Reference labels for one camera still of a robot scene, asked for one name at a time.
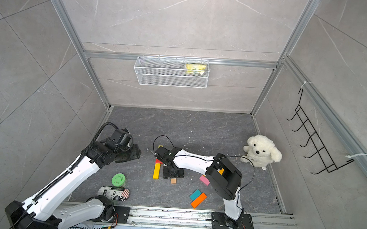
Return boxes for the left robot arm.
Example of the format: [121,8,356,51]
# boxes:
[5,122,141,229]

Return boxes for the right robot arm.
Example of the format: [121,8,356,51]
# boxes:
[154,147,254,229]

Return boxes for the green lid jar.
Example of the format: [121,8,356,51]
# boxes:
[111,173,127,187]

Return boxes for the pink block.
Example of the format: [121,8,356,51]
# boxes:
[199,175,210,186]

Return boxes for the teal block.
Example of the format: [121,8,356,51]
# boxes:
[190,189,202,201]

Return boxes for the printed can lying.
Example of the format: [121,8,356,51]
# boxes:
[97,186,130,202]

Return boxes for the orange block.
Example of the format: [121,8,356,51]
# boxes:
[191,193,207,209]

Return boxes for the yellow item in basket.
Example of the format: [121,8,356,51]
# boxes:
[183,63,207,75]

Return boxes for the white plush dog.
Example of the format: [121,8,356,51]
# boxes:
[241,135,282,170]

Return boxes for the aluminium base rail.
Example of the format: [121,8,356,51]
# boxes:
[68,206,298,229]

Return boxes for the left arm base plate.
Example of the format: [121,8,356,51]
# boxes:
[109,206,131,224]

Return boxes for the white wire basket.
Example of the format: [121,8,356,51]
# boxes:
[134,56,210,88]

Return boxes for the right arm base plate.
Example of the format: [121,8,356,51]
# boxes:
[211,212,254,229]

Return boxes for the black wall hook rack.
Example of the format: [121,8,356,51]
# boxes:
[286,89,355,175]

